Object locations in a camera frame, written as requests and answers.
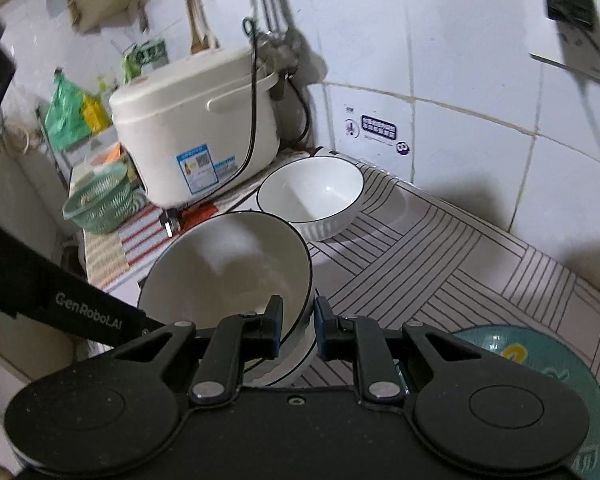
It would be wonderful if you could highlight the black rice cooker cord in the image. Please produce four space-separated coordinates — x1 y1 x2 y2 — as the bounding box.
160 17 261 238

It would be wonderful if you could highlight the green plastic basket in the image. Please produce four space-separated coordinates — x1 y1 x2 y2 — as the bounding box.
62 162 136 235

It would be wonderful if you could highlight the red striped mat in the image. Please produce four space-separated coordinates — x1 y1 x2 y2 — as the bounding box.
82 200 221 291

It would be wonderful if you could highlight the green packet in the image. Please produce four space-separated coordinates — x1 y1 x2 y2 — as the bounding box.
122 40 170 81

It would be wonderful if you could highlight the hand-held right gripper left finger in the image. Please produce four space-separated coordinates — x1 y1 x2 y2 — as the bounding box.
87 296 285 406

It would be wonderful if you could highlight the small wall sticker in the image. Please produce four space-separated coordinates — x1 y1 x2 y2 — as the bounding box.
342 105 412 157

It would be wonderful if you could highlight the blue plate with egg print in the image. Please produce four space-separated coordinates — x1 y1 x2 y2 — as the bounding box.
450 325 600 480

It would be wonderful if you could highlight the white rice cooker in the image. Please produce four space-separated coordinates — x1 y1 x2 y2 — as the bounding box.
109 46 281 209

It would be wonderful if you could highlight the wooden spatula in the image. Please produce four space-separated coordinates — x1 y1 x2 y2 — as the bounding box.
180 0 218 56

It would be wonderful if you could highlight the green plastic bag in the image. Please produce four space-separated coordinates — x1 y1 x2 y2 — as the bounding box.
45 72 113 153

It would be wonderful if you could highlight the grey metal wall fitting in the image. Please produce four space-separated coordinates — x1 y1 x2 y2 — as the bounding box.
242 0 311 101

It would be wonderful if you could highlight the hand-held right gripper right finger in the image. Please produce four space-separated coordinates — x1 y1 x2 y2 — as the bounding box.
314 296 483 406

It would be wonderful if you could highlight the white wall socket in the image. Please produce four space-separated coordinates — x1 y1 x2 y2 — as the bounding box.
529 0 600 88

